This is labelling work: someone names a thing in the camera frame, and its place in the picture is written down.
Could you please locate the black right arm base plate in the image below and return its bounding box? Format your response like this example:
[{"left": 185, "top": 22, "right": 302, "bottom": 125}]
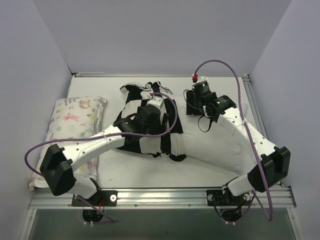
[{"left": 206, "top": 188, "right": 251, "bottom": 207}]

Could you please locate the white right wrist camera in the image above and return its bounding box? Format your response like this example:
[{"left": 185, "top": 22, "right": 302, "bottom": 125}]
[{"left": 191, "top": 74, "right": 209, "bottom": 83}]

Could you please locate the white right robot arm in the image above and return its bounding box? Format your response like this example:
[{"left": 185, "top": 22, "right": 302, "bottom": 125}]
[{"left": 186, "top": 80, "right": 291, "bottom": 205}]

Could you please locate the aluminium front frame rail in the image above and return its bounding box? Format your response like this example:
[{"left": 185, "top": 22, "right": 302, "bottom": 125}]
[{"left": 27, "top": 187, "right": 297, "bottom": 210}]

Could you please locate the aluminium back frame rail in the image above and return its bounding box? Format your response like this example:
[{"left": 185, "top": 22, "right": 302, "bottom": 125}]
[{"left": 71, "top": 71, "right": 251, "bottom": 81}]

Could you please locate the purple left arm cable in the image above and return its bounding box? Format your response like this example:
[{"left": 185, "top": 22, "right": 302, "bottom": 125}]
[{"left": 24, "top": 92, "right": 179, "bottom": 224}]

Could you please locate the aluminium right frame rail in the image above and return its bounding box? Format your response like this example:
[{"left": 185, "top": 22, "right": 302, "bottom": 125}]
[{"left": 241, "top": 73, "right": 286, "bottom": 188}]

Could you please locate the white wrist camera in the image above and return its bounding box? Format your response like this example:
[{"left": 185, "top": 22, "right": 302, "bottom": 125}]
[
  {"left": 146, "top": 96, "right": 164, "bottom": 110},
  {"left": 191, "top": 74, "right": 209, "bottom": 83}
]

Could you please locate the animal print pillow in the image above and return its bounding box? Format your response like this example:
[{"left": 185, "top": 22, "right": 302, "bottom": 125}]
[{"left": 28, "top": 96, "right": 107, "bottom": 192}]

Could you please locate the white pillow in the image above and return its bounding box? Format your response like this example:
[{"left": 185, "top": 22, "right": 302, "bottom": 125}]
[{"left": 176, "top": 97, "right": 251, "bottom": 175}]

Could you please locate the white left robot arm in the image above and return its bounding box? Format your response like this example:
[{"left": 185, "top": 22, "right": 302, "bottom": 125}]
[{"left": 40, "top": 105, "right": 168, "bottom": 206}]

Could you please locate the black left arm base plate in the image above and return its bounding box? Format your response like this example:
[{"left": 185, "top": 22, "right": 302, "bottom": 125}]
[{"left": 71, "top": 189, "right": 118, "bottom": 207}]

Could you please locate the black white checkered pillowcase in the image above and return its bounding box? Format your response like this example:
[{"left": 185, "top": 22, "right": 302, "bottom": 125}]
[{"left": 114, "top": 81, "right": 186, "bottom": 162}]

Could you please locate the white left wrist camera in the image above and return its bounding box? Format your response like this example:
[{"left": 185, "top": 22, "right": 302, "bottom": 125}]
[{"left": 146, "top": 96, "right": 164, "bottom": 110}]

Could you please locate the aluminium frame rail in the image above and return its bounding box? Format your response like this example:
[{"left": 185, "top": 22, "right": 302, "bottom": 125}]
[
  {"left": 27, "top": 187, "right": 297, "bottom": 210},
  {"left": 71, "top": 71, "right": 251, "bottom": 81},
  {"left": 241, "top": 73, "right": 286, "bottom": 188}
]

